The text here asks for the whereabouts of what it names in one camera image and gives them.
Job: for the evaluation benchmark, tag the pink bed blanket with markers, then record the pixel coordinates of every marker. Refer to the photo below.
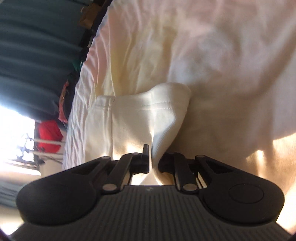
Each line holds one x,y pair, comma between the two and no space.
236,57

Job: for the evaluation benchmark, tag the red bag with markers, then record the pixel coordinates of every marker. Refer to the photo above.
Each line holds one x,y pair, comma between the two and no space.
49,130

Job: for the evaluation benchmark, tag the teal right curtain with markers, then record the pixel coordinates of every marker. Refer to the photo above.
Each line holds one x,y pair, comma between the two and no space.
39,44

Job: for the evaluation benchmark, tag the white tripod stand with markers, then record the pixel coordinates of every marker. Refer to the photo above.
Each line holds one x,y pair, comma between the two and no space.
36,151

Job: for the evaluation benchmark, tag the pile of colourful clothes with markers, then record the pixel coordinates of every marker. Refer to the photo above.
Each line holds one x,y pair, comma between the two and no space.
92,16

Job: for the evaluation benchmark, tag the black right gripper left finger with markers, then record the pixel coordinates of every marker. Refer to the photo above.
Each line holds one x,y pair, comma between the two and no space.
120,172

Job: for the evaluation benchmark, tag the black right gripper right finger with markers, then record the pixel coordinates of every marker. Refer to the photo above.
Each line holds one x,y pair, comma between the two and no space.
176,164

